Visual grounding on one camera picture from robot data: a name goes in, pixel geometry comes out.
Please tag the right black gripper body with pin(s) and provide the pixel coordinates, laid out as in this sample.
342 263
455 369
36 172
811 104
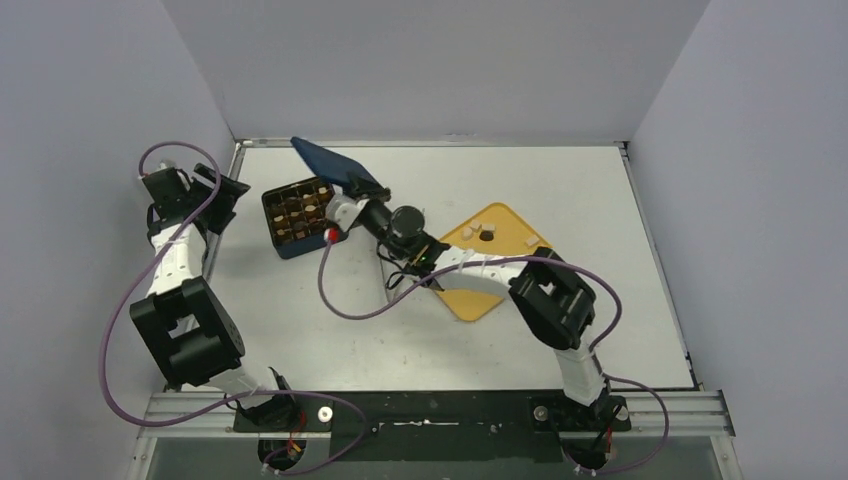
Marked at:
361 196

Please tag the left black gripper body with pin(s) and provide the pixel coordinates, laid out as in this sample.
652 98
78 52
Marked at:
222 206

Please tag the blue box lid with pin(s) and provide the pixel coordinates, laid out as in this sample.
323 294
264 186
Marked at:
331 166

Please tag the blue chocolate box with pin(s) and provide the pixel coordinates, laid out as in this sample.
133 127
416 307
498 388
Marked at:
295 216

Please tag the metal tongs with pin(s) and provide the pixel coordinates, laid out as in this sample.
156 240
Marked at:
392 274

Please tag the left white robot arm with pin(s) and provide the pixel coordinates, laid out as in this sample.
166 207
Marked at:
192 338

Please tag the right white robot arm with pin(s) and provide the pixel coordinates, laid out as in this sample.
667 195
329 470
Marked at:
556 304

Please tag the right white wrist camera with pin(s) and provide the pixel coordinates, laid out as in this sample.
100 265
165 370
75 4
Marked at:
342 213

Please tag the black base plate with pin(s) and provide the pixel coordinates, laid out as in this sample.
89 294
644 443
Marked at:
432 426

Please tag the aluminium rail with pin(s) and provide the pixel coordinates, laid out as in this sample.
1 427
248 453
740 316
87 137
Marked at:
691 413

